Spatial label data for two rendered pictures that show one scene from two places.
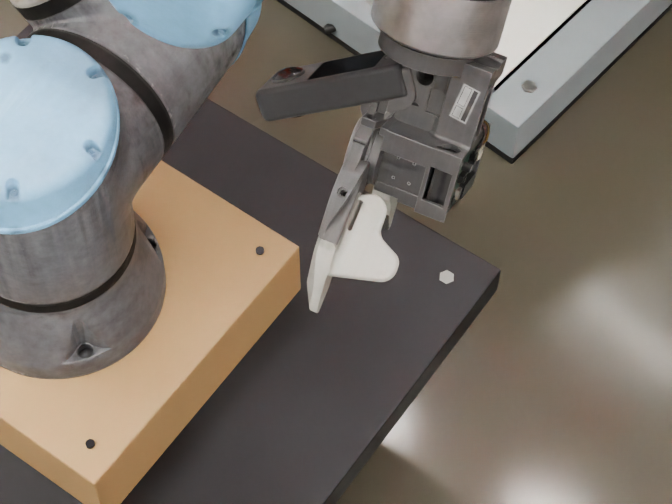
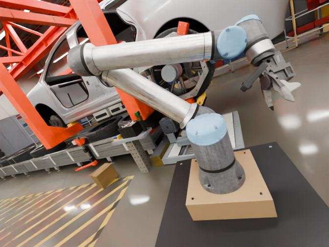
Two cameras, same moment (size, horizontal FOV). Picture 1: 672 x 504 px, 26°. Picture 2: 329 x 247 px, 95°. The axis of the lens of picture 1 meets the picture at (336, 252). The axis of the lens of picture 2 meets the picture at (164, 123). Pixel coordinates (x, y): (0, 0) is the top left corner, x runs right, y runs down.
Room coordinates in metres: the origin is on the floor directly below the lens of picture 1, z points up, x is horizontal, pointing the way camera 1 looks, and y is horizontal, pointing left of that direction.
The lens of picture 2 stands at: (0.19, 0.49, 0.88)
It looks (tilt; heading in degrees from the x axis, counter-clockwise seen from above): 17 degrees down; 347
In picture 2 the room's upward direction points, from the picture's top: 25 degrees counter-clockwise
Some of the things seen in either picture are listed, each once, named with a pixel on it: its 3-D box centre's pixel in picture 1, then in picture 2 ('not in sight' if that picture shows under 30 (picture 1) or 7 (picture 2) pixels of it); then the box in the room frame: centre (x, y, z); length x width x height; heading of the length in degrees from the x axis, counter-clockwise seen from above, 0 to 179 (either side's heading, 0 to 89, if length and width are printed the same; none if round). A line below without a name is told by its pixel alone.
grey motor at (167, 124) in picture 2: not in sight; (174, 124); (1.91, -0.01, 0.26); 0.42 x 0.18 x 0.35; 138
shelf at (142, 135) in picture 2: not in sight; (131, 136); (1.72, 0.52, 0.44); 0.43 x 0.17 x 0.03; 48
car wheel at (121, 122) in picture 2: not in sight; (141, 119); (2.39, 0.29, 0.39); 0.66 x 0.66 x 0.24
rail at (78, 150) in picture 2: not in sight; (87, 150); (2.70, 1.24, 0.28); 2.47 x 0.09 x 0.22; 48
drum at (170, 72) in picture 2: not in sight; (172, 71); (1.43, -0.03, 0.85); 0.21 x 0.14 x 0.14; 138
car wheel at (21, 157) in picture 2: not in sight; (24, 155); (5.21, 3.40, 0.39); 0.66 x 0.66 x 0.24
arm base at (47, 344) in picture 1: (55, 258); (218, 167); (0.68, 0.25, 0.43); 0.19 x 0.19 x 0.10
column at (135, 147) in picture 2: not in sight; (138, 154); (1.74, 0.55, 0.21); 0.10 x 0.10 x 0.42; 48
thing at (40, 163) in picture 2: not in sight; (56, 154); (4.15, 2.27, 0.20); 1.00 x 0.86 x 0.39; 48
